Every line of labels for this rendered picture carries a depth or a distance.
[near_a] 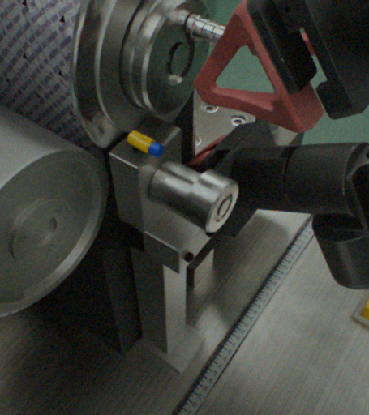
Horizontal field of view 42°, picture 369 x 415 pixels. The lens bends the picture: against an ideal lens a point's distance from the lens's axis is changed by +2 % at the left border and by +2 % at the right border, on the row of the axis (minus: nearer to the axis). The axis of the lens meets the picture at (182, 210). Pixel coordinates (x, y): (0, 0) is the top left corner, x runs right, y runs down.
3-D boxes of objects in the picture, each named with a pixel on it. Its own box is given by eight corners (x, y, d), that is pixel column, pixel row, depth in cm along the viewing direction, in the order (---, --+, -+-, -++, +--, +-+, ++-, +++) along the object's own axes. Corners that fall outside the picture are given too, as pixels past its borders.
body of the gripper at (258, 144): (270, 173, 49) (340, 174, 44) (216, 237, 44) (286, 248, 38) (250, 118, 46) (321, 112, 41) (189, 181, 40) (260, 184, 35)
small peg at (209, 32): (219, 50, 29) (227, 25, 28) (181, 36, 30) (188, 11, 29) (229, 52, 30) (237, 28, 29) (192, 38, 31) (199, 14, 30)
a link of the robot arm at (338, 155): (383, 125, 35) (350, 174, 33) (401, 197, 39) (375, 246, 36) (298, 130, 40) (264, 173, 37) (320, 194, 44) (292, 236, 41)
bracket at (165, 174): (183, 379, 53) (184, 194, 29) (138, 346, 55) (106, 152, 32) (208, 343, 56) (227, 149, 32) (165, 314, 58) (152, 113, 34)
